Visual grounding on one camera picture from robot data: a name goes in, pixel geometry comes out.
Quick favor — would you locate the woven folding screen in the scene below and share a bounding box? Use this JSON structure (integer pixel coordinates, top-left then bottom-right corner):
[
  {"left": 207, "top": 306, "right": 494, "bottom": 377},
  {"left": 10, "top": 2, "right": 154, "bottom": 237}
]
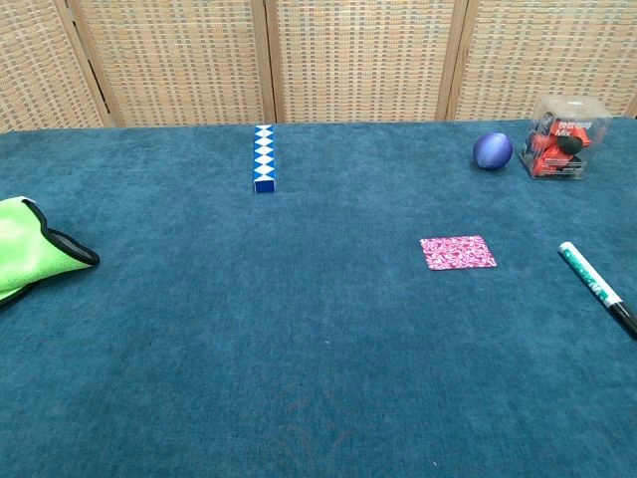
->
[{"left": 0, "top": 0, "right": 637, "bottom": 133}]

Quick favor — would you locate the green white marker pen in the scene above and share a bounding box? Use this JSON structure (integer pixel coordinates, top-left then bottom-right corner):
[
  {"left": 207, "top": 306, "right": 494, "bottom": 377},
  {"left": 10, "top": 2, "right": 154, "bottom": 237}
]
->
[{"left": 556, "top": 241, "right": 637, "bottom": 342}]

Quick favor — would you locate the blue felt table mat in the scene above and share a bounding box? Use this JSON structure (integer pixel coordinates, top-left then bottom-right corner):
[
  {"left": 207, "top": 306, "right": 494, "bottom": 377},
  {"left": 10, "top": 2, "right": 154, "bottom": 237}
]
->
[{"left": 0, "top": 117, "right": 637, "bottom": 478}]

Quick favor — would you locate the green microfiber cloth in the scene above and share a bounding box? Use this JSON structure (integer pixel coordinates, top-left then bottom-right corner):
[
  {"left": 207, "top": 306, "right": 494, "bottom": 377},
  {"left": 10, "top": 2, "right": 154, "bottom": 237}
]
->
[{"left": 0, "top": 196, "right": 101, "bottom": 308}]

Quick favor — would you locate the blue purple ball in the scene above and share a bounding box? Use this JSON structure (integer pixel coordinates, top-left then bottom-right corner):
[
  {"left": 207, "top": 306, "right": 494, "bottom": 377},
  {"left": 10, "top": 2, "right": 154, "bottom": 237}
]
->
[{"left": 472, "top": 130, "right": 515, "bottom": 172}]

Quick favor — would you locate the pink patterned playing card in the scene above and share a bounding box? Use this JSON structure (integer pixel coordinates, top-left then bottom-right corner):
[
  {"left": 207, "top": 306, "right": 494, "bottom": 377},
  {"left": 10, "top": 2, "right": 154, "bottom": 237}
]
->
[{"left": 420, "top": 235, "right": 499, "bottom": 273}]

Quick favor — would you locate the blue white snake puzzle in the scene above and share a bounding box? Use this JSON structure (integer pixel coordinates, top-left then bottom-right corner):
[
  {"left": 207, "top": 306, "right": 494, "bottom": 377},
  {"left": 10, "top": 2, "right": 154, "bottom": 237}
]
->
[{"left": 252, "top": 123, "right": 279, "bottom": 194}]

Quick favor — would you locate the clear box with red items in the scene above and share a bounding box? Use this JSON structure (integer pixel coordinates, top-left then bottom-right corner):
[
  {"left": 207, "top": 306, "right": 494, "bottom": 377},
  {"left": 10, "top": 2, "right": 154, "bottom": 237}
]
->
[{"left": 519, "top": 95, "right": 613, "bottom": 182}]

